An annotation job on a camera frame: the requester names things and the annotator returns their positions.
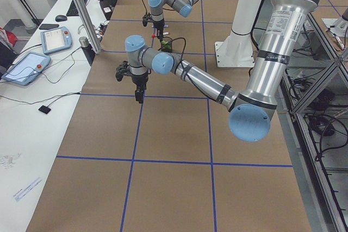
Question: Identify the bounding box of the aluminium frame post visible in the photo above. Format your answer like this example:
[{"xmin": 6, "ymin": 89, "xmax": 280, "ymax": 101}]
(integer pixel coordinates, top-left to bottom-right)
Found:
[{"xmin": 73, "ymin": 0, "xmax": 102, "ymax": 54}]

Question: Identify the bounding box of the teach pendant near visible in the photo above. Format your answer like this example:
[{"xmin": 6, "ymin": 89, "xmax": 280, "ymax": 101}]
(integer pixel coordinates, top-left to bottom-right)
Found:
[{"xmin": 2, "ymin": 52, "xmax": 51, "ymax": 86}]

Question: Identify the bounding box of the black mesh pen cup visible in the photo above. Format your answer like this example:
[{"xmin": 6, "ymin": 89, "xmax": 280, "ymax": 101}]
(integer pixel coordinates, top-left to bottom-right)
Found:
[{"xmin": 160, "ymin": 40, "xmax": 172, "ymax": 53}]

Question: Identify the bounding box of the dark metal water bottle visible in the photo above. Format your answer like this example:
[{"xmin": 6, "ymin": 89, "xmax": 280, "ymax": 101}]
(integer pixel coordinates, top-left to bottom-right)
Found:
[{"xmin": 79, "ymin": 36, "xmax": 95, "ymax": 66}]

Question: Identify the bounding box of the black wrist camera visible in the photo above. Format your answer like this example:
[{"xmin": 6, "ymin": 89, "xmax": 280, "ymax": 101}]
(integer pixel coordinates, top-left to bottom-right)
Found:
[
  {"xmin": 115, "ymin": 61, "xmax": 132, "ymax": 81},
  {"xmin": 142, "ymin": 13, "xmax": 152, "ymax": 27}
]

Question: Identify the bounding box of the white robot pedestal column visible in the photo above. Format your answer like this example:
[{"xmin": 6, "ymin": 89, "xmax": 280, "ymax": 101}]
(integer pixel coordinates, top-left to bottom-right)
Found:
[{"xmin": 230, "ymin": 0, "xmax": 262, "ymax": 43}]

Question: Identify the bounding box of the aluminium frame rack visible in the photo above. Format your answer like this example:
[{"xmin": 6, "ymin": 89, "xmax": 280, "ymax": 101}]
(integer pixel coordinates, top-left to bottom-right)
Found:
[{"xmin": 278, "ymin": 6, "xmax": 347, "ymax": 231}]

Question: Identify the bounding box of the black smartphone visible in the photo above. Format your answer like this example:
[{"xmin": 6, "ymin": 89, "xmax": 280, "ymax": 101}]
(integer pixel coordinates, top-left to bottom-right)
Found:
[{"xmin": 39, "ymin": 23, "xmax": 59, "ymax": 30}]

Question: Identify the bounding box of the teach pendant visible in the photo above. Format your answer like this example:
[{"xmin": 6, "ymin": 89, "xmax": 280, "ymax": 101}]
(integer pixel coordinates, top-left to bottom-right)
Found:
[
  {"xmin": 40, "ymin": 27, "xmax": 72, "ymax": 55},
  {"xmin": 2, "ymin": 52, "xmax": 51, "ymax": 86}
]

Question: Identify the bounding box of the black computer mouse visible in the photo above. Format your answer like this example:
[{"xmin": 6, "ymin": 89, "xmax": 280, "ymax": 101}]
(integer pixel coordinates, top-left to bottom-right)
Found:
[{"xmin": 55, "ymin": 15, "xmax": 67, "ymax": 22}]

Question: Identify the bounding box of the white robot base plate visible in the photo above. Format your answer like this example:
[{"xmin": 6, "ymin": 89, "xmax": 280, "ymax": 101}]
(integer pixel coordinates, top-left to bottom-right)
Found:
[{"xmin": 214, "ymin": 39, "xmax": 254, "ymax": 68}]

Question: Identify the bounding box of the teach pendant far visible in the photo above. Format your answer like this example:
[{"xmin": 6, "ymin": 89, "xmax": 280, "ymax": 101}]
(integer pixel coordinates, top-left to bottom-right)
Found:
[{"xmin": 40, "ymin": 27, "xmax": 72, "ymax": 55}]

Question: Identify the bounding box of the black keyboard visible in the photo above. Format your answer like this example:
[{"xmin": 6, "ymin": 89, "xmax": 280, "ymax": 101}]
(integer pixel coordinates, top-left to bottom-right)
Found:
[{"xmin": 66, "ymin": 0, "xmax": 91, "ymax": 17}]

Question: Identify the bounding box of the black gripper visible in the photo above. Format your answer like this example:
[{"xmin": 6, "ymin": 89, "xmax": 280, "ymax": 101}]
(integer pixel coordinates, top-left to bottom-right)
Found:
[
  {"xmin": 152, "ymin": 19, "xmax": 165, "ymax": 40},
  {"xmin": 132, "ymin": 73, "xmax": 148, "ymax": 104}
]

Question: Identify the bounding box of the small black square pad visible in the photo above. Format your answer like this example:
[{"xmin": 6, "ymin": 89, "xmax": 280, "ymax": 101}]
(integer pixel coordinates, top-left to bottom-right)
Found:
[{"xmin": 38, "ymin": 105, "xmax": 51, "ymax": 115}]

